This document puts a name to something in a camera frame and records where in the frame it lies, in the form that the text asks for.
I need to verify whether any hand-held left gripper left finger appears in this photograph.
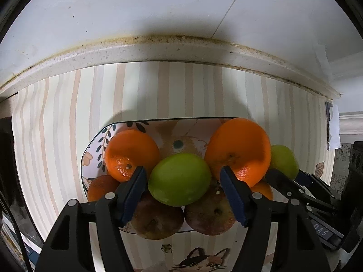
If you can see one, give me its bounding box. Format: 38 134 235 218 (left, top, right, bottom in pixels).
34 166 148 272

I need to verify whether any striped cat print table mat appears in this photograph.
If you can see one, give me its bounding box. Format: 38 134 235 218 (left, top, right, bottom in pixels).
11 62 336 272

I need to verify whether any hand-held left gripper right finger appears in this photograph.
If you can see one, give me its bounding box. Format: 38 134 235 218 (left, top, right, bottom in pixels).
221 166 331 272

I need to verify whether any white folded cloth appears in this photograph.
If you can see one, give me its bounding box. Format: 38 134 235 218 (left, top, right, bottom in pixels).
327 104 341 150

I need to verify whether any brown green apple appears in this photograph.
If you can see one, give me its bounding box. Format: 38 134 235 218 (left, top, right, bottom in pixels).
130 191 185 241

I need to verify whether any dark reddish orange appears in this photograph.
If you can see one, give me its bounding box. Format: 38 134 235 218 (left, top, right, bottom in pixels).
87 175 121 203

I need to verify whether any oval floral ceramic plate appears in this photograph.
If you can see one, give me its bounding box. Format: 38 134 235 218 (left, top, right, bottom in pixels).
80 117 273 236

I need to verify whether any medium orange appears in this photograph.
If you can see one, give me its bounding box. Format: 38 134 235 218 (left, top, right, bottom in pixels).
250 180 274 201

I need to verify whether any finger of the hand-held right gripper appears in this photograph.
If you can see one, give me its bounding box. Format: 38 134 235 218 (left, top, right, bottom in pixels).
265 168 312 204
295 169 343 213

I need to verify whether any reddish brown apple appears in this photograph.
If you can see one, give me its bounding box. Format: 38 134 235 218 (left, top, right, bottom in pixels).
184 183 237 236

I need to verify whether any bumpy mandarin orange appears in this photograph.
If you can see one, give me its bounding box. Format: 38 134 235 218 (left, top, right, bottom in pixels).
104 129 161 183

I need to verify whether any large orange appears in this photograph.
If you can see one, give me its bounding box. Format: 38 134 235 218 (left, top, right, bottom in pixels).
204 118 272 188

